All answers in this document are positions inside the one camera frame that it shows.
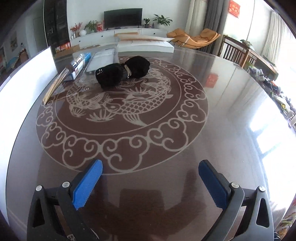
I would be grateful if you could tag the green potted plant right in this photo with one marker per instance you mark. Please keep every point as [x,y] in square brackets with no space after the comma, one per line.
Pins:
[162,22]

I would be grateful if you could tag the large white cardboard box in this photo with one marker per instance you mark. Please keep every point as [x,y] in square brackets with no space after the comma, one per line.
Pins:
[18,94]

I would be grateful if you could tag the red wall poster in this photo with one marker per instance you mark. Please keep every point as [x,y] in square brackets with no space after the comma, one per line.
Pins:
[234,8]

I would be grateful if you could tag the small dark potted plant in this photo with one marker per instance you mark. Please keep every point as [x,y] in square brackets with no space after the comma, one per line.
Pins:
[146,22]

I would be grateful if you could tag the dark wooden chair right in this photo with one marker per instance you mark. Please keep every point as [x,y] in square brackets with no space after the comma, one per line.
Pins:
[234,51]

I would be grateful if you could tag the cluttered wooden side table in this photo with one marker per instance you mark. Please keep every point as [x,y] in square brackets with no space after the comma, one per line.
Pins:
[265,73]

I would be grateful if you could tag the black flat screen television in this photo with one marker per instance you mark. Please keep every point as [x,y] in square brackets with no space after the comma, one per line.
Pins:
[122,18]

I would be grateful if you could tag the brown cardboard box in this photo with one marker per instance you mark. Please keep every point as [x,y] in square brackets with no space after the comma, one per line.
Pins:
[68,51]

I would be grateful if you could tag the black display cabinet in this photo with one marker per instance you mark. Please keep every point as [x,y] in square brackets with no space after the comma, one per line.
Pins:
[55,23]

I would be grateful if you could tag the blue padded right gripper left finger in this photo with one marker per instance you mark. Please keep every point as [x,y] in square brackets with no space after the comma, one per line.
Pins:
[43,220]

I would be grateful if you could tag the blue white carton box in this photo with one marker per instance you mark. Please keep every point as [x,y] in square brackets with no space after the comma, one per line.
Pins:
[76,66]

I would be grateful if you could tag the black cloth bundle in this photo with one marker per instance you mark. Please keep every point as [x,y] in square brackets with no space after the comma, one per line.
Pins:
[111,75]

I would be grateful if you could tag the green potted plant left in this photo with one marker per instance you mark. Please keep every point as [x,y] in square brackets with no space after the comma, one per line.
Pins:
[91,26]

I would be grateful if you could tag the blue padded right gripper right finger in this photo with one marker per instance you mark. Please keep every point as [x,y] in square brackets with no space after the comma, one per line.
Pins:
[257,220]

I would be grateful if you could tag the red flower vase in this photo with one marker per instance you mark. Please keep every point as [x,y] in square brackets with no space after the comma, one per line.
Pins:
[75,29]

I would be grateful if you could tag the white orange flat box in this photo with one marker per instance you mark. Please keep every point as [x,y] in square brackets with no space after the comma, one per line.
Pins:
[144,43]

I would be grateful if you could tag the wooden stick pack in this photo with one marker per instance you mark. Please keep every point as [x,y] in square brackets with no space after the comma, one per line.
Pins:
[59,79]

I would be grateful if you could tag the green potted plant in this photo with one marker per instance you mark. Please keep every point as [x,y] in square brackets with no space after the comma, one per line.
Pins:
[91,26]
[162,22]

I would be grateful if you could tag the clear plastic packaged item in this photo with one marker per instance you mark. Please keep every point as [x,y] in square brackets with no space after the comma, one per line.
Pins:
[102,58]

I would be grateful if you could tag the orange lounge chair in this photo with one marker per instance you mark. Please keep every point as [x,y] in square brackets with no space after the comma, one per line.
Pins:
[181,39]

